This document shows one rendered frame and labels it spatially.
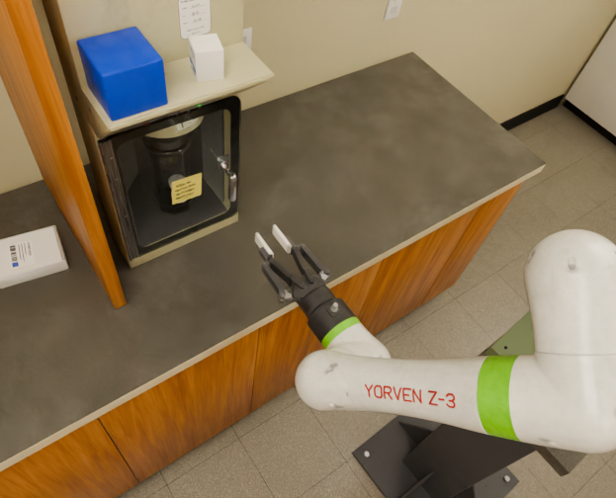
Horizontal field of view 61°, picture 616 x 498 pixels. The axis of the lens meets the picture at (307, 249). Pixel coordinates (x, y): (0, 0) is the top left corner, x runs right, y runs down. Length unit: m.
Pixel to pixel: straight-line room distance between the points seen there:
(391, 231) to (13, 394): 1.03
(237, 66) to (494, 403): 0.72
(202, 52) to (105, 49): 0.16
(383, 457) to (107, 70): 1.78
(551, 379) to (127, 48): 0.78
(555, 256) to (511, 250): 2.25
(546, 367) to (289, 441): 1.57
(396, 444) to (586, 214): 1.83
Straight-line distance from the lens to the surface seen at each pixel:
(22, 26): 0.82
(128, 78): 0.89
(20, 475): 1.49
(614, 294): 0.74
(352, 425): 2.26
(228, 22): 1.07
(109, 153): 1.10
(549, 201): 3.35
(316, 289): 1.10
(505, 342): 1.39
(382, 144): 1.79
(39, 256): 1.45
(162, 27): 1.00
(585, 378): 0.73
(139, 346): 1.31
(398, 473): 2.24
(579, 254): 0.73
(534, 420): 0.75
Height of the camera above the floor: 2.11
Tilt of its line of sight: 54 degrees down
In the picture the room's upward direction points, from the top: 12 degrees clockwise
